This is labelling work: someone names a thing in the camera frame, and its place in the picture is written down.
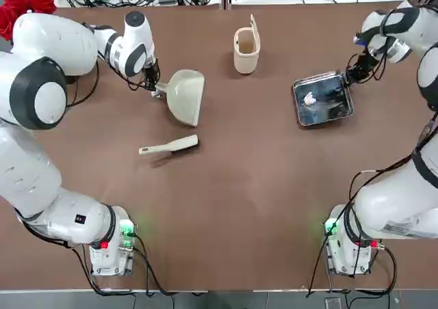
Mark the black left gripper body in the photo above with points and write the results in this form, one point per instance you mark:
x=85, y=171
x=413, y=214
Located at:
x=152, y=69

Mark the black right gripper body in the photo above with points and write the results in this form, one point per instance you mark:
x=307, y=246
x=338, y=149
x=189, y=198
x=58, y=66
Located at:
x=367, y=59

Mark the beige plastic dustpan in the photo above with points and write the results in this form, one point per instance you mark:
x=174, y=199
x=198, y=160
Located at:
x=184, y=97

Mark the rectangular metal tray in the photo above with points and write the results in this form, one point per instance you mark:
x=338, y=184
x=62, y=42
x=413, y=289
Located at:
x=325, y=110

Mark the white paper ball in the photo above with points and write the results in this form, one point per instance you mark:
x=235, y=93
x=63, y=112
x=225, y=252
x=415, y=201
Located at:
x=310, y=98

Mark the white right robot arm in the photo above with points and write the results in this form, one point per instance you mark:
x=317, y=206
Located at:
x=386, y=206

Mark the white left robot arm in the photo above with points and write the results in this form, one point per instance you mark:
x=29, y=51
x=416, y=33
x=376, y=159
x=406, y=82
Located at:
x=34, y=93

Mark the beige hand brush black bristles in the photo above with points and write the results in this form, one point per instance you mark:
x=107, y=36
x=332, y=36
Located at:
x=178, y=144

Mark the beige lidded trash bin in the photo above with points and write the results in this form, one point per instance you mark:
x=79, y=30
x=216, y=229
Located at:
x=244, y=61

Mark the red rose bouquet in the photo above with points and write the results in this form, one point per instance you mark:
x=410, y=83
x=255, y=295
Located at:
x=15, y=3

